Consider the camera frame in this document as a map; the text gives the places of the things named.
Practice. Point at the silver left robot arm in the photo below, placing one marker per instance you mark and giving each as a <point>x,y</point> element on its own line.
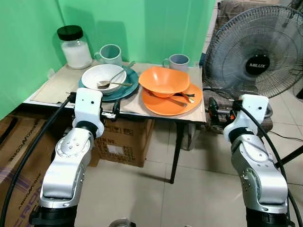
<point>66,165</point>

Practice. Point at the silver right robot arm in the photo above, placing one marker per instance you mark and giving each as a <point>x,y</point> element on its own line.
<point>260,179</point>

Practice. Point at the teal plate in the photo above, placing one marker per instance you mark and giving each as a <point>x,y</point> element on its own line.
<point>128,87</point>

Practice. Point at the small printed cardboard box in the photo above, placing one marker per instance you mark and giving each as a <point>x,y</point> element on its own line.
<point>128,142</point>

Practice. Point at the silver spoon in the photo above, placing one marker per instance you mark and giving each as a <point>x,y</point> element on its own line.
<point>103,84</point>

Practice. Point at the gold spoon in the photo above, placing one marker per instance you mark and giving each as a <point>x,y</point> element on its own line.
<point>188,98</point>

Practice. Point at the white bowl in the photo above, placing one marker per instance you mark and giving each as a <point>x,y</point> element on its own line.
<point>94,75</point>

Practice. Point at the orange plate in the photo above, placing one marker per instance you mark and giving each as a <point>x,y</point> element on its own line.
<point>165,108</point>

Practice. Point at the table with black legs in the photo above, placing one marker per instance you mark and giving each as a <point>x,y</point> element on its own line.
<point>176,151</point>

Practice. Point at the orange bowl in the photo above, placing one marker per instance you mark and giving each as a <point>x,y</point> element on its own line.
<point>163,80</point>

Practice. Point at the pale green mug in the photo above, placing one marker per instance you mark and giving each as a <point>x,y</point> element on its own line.
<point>111,55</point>

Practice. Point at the grey floor fan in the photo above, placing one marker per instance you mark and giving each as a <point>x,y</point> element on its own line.
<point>258,64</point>

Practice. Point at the beige table mat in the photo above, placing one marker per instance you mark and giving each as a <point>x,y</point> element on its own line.
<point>57,87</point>

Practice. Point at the grey mug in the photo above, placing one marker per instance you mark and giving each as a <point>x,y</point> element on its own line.
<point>180,62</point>

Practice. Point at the glass jar with black lid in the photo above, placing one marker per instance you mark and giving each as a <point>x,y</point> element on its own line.
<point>75,52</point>

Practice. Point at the black stand leg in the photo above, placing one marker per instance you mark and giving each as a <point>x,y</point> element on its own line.
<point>289,155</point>

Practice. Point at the green backdrop cloth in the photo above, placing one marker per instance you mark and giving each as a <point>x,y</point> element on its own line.
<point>142,28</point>

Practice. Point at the grey robot leg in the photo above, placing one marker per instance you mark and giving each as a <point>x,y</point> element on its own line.
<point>123,223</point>

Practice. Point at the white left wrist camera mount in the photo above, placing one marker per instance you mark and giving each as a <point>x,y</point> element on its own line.
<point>89,106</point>

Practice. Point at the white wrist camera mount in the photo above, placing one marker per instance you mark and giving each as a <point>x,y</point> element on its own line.
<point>89,106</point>
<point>253,111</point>

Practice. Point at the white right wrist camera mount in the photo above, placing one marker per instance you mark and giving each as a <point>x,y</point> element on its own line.
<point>253,111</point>

